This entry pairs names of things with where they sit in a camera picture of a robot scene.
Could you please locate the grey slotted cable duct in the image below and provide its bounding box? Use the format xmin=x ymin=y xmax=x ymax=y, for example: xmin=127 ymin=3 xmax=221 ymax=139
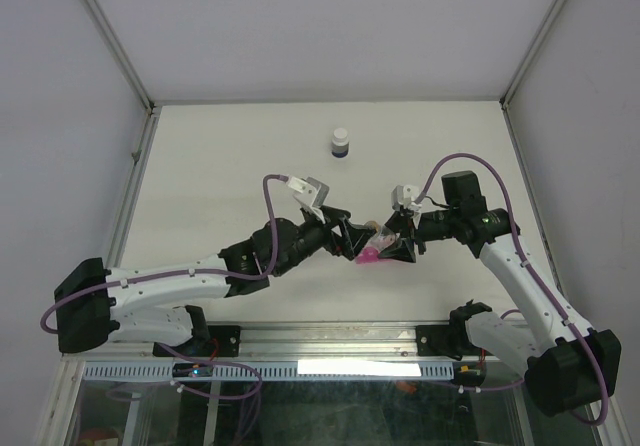
xmin=83 ymin=359 xmax=454 ymax=382

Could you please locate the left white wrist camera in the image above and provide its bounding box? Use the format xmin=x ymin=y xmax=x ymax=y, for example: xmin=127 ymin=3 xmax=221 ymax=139
xmin=286 ymin=176 xmax=330 ymax=223

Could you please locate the aluminium mounting rail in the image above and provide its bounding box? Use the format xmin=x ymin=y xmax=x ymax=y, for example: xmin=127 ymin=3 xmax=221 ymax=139
xmin=61 ymin=318 xmax=600 ymax=362

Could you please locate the white capped blue bottle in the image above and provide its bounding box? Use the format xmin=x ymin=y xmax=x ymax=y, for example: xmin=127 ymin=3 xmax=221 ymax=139
xmin=331 ymin=127 xmax=350 ymax=158

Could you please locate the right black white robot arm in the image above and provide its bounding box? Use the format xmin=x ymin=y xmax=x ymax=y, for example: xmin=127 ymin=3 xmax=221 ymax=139
xmin=380 ymin=171 xmax=621 ymax=417

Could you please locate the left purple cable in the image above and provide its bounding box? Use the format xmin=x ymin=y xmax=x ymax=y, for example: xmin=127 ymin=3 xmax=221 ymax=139
xmin=39 ymin=172 xmax=301 ymax=407

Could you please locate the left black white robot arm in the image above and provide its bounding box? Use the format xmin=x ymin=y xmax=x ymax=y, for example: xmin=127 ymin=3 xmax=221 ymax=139
xmin=50 ymin=206 xmax=376 ymax=355

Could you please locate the aluminium frame post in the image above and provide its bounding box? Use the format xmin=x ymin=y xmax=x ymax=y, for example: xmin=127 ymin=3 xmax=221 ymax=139
xmin=499 ymin=0 xmax=569 ymax=109
xmin=79 ymin=0 xmax=156 ymax=114

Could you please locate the left aluminium frame post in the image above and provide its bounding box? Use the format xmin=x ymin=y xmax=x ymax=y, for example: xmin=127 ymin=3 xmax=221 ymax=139
xmin=79 ymin=0 xmax=156 ymax=114

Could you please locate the pink pill organizer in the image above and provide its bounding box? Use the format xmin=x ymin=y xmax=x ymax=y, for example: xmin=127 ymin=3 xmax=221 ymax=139
xmin=354 ymin=246 xmax=391 ymax=265

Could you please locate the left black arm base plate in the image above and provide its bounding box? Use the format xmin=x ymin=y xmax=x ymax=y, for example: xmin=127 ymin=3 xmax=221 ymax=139
xmin=171 ymin=324 xmax=242 ymax=358

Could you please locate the clear pill bottle orange cap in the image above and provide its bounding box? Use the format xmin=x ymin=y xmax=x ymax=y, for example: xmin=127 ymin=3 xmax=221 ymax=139
xmin=365 ymin=220 xmax=397 ymax=252

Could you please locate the right aluminium frame post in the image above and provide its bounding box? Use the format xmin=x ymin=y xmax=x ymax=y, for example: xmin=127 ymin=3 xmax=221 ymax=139
xmin=499 ymin=0 xmax=569 ymax=109

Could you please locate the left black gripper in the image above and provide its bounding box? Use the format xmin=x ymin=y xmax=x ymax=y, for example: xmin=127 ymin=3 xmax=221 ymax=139
xmin=272 ymin=206 xmax=375 ymax=278

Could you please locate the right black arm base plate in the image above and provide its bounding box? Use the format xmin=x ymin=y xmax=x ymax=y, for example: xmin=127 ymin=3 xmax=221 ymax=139
xmin=415 ymin=324 xmax=476 ymax=361

